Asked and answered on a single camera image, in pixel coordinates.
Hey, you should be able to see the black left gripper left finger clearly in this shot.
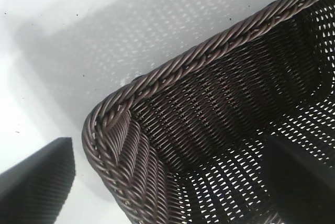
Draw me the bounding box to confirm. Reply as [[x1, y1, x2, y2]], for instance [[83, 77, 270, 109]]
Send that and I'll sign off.
[[0, 137, 77, 224]]

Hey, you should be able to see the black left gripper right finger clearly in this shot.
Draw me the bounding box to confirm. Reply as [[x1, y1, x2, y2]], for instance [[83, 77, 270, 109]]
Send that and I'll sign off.
[[263, 135, 335, 224]]

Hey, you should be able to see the dark brown wicker basket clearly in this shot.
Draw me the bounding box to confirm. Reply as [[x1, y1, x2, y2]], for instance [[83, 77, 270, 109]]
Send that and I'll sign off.
[[81, 0, 335, 224]]

